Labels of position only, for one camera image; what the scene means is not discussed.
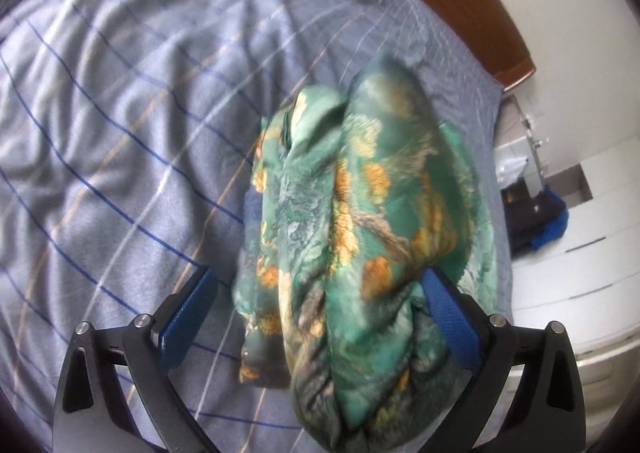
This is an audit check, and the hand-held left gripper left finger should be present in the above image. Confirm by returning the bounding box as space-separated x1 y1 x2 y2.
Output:
52 265 219 453

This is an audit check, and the grey side table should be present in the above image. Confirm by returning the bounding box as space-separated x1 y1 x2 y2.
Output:
492 93 551 194

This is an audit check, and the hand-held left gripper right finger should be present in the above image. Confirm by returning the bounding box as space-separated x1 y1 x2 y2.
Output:
421 265 587 453

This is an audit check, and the black and blue backpack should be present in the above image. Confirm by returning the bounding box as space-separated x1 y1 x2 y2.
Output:
500 183 571 254

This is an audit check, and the white plastic bag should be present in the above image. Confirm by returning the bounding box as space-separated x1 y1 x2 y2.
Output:
495 156 528 184

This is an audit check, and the white drawer cabinet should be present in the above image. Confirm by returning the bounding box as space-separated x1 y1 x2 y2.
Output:
505 133 640 434

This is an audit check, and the green printed jacket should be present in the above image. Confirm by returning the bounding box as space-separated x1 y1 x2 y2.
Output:
232 50 501 453

